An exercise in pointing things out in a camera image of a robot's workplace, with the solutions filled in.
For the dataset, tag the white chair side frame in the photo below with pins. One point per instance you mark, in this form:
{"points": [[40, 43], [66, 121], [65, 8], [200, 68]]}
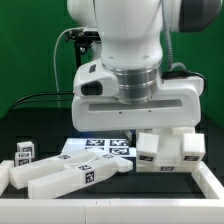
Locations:
{"points": [[59, 175]]}

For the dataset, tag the white barrier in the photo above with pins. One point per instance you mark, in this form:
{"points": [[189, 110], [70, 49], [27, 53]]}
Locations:
{"points": [[5, 166], [112, 211], [207, 182]]}

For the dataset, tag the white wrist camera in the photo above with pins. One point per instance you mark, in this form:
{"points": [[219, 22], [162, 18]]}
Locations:
{"points": [[92, 80]]}

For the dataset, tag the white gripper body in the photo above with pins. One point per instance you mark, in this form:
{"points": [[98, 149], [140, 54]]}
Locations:
{"points": [[174, 104]]}

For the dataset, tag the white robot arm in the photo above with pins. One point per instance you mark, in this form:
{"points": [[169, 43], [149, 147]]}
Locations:
{"points": [[123, 88]]}

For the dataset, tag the white front barrier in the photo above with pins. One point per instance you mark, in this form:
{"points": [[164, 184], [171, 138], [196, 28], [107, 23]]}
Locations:
{"points": [[112, 211]]}

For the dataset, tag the white cube front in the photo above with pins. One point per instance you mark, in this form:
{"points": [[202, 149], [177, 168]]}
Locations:
{"points": [[22, 158]]}

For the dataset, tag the white left barrier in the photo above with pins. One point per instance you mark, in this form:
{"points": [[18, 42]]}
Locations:
{"points": [[5, 166]]}

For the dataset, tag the white right barrier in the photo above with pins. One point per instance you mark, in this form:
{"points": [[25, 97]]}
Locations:
{"points": [[207, 182]]}

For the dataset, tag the black camera stand pole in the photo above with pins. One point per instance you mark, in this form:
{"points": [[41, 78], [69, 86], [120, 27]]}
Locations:
{"points": [[80, 49]]}

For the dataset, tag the black camera on stand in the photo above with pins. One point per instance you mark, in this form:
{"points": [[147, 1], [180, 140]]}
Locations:
{"points": [[82, 33]]}

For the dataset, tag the white marker sheet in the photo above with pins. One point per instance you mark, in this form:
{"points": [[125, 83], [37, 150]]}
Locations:
{"points": [[118, 147]]}

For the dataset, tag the white chair seat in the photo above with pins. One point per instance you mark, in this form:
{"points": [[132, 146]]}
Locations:
{"points": [[168, 158]]}

